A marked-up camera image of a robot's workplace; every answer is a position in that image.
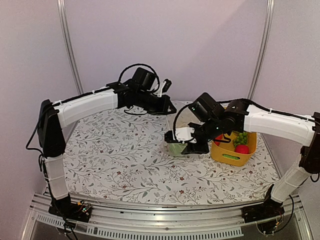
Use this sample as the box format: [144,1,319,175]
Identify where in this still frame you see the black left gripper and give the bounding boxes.
[136,89,177,116]

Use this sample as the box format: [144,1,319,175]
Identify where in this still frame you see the clear zip top bag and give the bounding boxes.
[163,108,201,157]

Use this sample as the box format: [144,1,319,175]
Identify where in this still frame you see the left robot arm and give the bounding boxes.
[25,63,177,217]

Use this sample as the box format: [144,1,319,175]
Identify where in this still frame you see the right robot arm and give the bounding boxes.
[173,92,320,218]

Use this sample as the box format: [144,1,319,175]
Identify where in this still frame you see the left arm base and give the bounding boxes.
[48,196,92,223]

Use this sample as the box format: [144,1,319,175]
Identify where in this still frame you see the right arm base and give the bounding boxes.
[241,200,285,235]

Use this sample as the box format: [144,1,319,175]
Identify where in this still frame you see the orange carrot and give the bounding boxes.
[213,134,224,146]

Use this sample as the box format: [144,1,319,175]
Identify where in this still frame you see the yellow plastic basket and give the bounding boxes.
[210,131,257,167]

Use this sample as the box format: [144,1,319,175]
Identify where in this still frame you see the green bitter gourd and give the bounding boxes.
[222,154,240,160]

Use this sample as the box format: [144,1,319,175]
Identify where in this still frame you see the green grapes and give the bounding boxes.
[233,132,249,147]

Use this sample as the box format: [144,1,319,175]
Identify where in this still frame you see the red fruit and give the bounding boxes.
[234,144,250,154]

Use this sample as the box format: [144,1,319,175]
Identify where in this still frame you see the floral table cover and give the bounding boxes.
[64,108,279,205]

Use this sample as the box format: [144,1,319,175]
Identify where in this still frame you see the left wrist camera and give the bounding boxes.
[156,78,172,98]

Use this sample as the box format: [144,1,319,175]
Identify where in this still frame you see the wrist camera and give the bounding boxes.
[156,78,172,98]
[164,127,197,144]

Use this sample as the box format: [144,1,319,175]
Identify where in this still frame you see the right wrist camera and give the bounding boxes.
[164,127,197,144]

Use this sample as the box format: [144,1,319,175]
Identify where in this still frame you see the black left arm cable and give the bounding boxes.
[118,63,161,91]

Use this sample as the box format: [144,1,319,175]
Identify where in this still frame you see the aluminium front rail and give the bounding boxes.
[21,193,314,240]

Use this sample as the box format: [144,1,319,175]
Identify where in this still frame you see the left aluminium post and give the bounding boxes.
[56,0,84,95]

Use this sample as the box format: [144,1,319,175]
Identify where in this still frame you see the aluminium post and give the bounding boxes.
[56,0,84,95]
[247,0,275,100]

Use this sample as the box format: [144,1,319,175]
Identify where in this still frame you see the right aluminium post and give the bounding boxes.
[247,0,275,100]

